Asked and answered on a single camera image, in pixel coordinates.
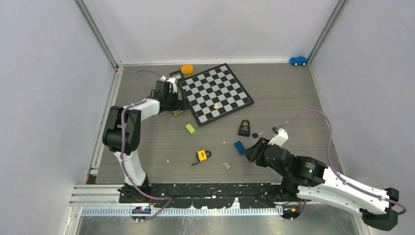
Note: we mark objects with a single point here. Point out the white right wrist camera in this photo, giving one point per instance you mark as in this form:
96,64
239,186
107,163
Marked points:
280,137

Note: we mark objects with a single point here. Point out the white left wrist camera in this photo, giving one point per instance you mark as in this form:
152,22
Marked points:
171,83

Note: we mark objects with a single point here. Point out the yellow padlock black shackle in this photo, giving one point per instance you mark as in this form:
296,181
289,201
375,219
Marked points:
203,155

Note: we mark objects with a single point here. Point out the small black square tray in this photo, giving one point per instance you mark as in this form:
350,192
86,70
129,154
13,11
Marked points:
177,74

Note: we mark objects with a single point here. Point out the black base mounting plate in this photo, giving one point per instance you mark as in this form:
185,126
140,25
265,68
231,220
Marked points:
210,195

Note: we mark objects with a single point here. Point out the blue toy car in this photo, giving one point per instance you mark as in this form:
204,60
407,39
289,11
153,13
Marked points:
300,60

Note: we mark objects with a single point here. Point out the orange toy block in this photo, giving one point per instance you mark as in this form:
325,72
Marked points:
187,69

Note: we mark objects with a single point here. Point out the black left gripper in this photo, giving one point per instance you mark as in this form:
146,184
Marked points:
179,105

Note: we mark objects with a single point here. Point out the silver keys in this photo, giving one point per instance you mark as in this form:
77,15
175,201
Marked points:
227,166

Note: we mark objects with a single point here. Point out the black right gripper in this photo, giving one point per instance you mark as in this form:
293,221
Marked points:
254,153

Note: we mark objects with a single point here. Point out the black head key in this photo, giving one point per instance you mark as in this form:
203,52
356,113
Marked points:
256,135

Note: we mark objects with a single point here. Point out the green toy block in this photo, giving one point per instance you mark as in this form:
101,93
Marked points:
190,129

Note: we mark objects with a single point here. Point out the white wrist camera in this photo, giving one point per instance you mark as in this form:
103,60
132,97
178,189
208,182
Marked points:
171,83
280,137

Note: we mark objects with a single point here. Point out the blue toy brick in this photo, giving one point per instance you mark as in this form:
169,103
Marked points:
239,148

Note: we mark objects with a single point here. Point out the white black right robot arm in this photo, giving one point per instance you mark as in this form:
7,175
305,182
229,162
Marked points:
308,179

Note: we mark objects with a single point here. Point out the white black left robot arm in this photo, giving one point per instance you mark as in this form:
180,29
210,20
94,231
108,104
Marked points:
123,127

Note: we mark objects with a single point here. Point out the black white chessboard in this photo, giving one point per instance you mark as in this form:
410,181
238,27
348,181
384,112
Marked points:
216,85

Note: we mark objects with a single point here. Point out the small brass padlock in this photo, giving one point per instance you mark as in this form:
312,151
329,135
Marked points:
175,113

